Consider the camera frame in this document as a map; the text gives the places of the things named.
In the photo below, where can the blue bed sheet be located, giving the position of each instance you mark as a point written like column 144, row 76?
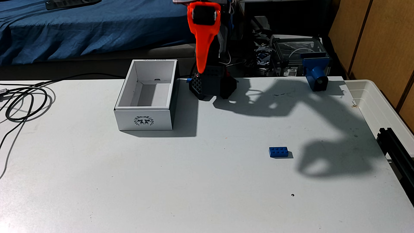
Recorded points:
column 97, row 29

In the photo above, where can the blue printed camera mount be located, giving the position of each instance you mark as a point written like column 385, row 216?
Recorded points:
column 315, row 69

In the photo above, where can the wooden wardrobe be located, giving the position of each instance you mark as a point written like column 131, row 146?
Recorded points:
column 381, row 48

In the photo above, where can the white plastic bin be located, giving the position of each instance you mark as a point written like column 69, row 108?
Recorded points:
column 375, row 106

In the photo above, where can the black remote control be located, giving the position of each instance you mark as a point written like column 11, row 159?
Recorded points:
column 71, row 4

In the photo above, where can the blue toy brick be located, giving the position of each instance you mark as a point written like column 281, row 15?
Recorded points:
column 278, row 152

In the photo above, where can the white cardboard box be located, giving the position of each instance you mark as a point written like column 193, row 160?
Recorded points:
column 144, row 121

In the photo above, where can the clear enclosure with black frame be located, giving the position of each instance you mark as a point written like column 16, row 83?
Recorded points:
column 291, row 48

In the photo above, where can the black aluminium extrusion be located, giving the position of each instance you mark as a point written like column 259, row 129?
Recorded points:
column 396, row 152

